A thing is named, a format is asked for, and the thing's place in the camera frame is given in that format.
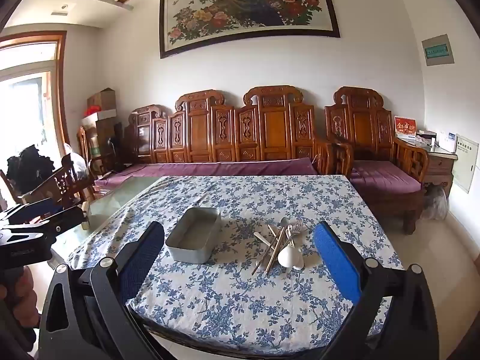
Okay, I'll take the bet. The white flat box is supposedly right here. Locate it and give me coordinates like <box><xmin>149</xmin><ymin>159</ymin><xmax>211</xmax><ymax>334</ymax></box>
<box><xmin>80</xmin><ymin>109</ymin><xmax>118</xmax><ymax>128</ymax></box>

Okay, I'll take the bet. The grey metal tray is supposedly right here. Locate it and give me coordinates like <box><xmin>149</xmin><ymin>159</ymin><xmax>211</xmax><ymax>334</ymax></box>
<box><xmin>165</xmin><ymin>206</ymin><xmax>222</xmax><ymax>265</ymax></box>

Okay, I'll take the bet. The blue floral tablecloth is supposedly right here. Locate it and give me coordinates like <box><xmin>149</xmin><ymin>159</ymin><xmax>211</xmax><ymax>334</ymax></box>
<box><xmin>65</xmin><ymin>174</ymin><xmax>406</xmax><ymax>349</ymax></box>

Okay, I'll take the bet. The black cloth heap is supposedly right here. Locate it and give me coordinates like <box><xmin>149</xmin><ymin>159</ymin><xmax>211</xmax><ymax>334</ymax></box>
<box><xmin>5</xmin><ymin>144</ymin><xmax>56</xmax><ymax>193</ymax></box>

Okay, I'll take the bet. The purple armchair cushion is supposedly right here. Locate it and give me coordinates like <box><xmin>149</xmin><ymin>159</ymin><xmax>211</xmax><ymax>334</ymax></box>
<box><xmin>350</xmin><ymin>160</ymin><xmax>422</xmax><ymax>195</ymax></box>

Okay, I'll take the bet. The carved wooden armchair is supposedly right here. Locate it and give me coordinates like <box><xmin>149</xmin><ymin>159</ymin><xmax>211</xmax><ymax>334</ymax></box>
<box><xmin>325</xmin><ymin>86</ymin><xmax>430</xmax><ymax>235</ymax></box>

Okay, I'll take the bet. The wooden side table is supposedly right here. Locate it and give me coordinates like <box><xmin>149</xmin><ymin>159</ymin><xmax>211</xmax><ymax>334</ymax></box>
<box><xmin>397</xmin><ymin>137</ymin><xmax>459</xmax><ymax>197</ymax></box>

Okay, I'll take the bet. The tall cardboard box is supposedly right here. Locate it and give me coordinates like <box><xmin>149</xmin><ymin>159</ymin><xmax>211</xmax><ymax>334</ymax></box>
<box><xmin>83</xmin><ymin>120</ymin><xmax>121</xmax><ymax>166</ymax></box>

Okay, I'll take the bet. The red desk card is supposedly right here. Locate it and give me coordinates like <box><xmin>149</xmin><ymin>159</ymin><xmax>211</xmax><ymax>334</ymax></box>
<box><xmin>394</xmin><ymin>115</ymin><xmax>417</xmax><ymax>138</ymax></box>

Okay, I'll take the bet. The wooden chopstick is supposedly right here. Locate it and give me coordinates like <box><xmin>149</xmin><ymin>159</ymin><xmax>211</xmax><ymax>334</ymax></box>
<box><xmin>251</xmin><ymin>228</ymin><xmax>286</xmax><ymax>275</ymax></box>
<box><xmin>265</xmin><ymin>232</ymin><xmax>283</xmax><ymax>274</ymax></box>

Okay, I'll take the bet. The carved wooden sofa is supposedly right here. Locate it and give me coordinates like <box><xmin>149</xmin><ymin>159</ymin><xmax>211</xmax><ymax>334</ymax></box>
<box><xmin>94</xmin><ymin>89</ymin><xmax>353</xmax><ymax>199</ymax></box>

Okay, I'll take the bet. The white wall panel door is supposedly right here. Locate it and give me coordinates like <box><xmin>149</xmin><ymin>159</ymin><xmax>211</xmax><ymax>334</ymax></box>
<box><xmin>452</xmin><ymin>135</ymin><xmax>480</xmax><ymax>194</ymax></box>

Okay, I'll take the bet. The metal fork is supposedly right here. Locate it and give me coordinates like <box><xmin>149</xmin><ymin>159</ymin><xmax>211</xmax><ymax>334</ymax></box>
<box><xmin>285</xmin><ymin>219</ymin><xmax>304</xmax><ymax>250</ymax></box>

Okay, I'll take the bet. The framed peacock painting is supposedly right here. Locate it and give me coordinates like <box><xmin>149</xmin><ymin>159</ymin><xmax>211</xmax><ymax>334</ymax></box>
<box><xmin>159</xmin><ymin>0</ymin><xmax>341</xmax><ymax>59</ymax></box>

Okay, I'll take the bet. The dark wooden chair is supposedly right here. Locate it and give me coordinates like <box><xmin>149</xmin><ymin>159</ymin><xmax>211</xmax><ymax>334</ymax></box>
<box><xmin>17</xmin><ymin>153</ymin><xmax>96</xmax><ymax>211</ymax></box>

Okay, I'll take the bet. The clear plastic bag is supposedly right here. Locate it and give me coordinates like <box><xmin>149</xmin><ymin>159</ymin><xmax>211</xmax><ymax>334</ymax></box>
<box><xmin>420</xmin><ymin>185</ymin><xmax>450</xmax><ymax>222</ymax></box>

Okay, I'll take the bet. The person's left hand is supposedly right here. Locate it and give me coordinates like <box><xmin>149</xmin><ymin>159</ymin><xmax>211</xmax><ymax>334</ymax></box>
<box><xmin>0</xmin><ymin>266</ymin><xmax>41</xmax><ymax>319</ymax></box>

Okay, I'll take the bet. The grey wall box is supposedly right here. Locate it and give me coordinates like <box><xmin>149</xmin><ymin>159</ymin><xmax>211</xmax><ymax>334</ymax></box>
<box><xmin>421</xmin><ymin>34</ymin><xmax>455</xmax><ymax>67</ymax></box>

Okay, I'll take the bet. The tall-backed wooden chair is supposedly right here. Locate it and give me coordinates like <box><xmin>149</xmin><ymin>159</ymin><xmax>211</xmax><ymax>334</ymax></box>
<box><xmin>76</xmin><ymin>125</ymin><xmax>113</xmax><ymax>181</ymax></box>

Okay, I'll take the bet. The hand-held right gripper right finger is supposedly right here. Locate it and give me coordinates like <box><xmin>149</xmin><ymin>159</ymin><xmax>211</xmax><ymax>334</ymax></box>
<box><xmin>313</xmin><ymin>220</ymin><xmax>440</xmax><ymax>360</ymax></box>

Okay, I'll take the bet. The white plastic spoon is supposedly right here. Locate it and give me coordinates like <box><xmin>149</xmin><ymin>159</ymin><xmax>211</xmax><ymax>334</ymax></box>
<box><xmin>277</xmin><ymin>225</ymin><xmax>301</xmax><ymax>269</ymax></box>

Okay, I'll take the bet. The white plastic bag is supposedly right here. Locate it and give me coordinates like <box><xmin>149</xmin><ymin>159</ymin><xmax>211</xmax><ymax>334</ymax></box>
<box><xmin>62</xmin><ymin>143</ymin><xmax>89</xmax><ymax>181</ymax></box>

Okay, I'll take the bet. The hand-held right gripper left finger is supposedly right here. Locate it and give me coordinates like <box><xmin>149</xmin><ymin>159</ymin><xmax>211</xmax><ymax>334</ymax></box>
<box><xmin>37</xmin><ymin>220</ymin><xmax>166</xmax><ymax>360</ymax></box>

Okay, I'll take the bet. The wooden framed balcony door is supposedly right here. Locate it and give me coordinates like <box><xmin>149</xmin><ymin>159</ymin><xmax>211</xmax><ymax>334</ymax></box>
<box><xmin>0</xmin><ymin>30</ymin><xmax>71</xmax><ymax>203</ymax></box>

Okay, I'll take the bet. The white box with blue label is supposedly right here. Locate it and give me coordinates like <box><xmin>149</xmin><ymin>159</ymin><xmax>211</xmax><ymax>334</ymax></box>
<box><xmin>437</xmin><ymin>131</ymin><xmax>458</xmax><ymax>153</ymax></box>

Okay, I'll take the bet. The brown cardboard box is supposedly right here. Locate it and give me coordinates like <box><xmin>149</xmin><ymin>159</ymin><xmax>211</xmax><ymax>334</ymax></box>
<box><xmin>87</xmin><ymin>88</ymin><xmax>116</xmax><ymax>111</ymax></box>

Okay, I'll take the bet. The long purple sofa cushion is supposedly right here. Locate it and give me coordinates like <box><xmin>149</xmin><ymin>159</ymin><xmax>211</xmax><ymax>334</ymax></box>
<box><xmin>94</xmin><ymin>157</ymin><xmax>319</xmax><ymax>192</ymax></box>

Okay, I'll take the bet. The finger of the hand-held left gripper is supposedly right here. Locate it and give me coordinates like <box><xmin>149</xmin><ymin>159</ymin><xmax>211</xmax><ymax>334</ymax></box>
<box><xmin>0</xmin><ymin>197</ymin><xmax>63</xmax><ymax>228</ymax></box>
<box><xmin>0</xmin><ymin>205</ymin><xmax>90</xmax><ymax>239</ymax></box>

